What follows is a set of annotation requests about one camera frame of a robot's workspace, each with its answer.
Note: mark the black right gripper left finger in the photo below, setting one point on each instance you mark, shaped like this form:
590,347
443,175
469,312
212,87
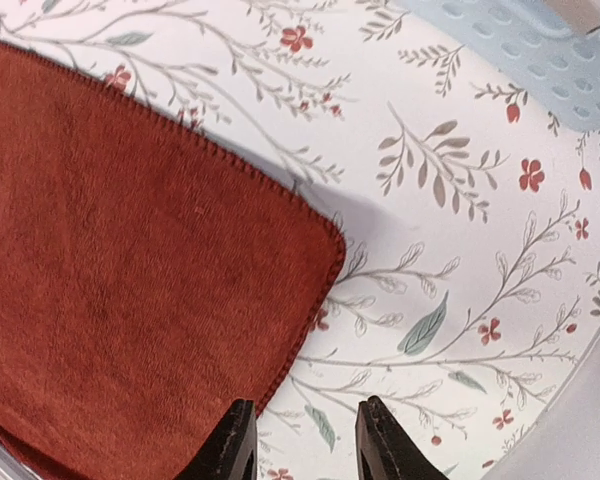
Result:
230,450

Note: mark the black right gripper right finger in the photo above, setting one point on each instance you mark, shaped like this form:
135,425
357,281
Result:
384,450

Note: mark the dark red towel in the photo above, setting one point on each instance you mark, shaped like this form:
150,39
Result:
148,278

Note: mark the light blue plastic basket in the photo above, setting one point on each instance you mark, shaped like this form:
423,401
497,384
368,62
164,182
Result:
550,48

